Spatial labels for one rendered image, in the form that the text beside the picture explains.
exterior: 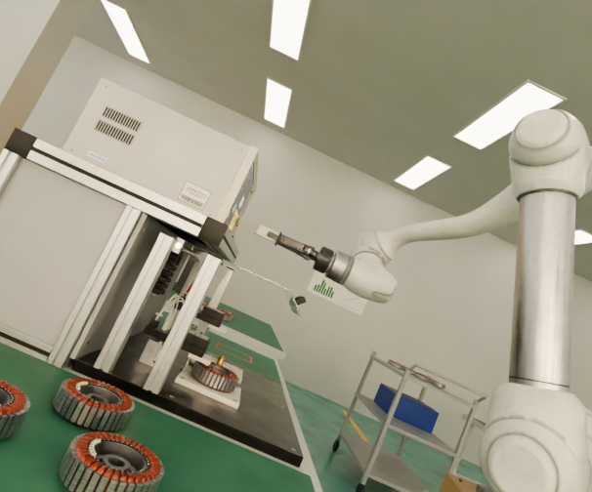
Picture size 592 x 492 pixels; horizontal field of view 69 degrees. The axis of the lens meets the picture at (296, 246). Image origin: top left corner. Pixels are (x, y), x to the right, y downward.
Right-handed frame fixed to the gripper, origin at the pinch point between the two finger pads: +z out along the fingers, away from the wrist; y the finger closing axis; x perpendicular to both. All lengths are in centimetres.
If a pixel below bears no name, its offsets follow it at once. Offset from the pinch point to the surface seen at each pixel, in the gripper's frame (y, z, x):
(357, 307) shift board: 512, -156, 24
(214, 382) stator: -25.1, -4.1, -38.9
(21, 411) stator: -71, 16, -41
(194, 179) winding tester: -28.6, 19.4, 0.5
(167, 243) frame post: -40.8, 15.7, -15.3
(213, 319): 0.4, 3.3, -29.0
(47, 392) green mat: -55, 19, -44
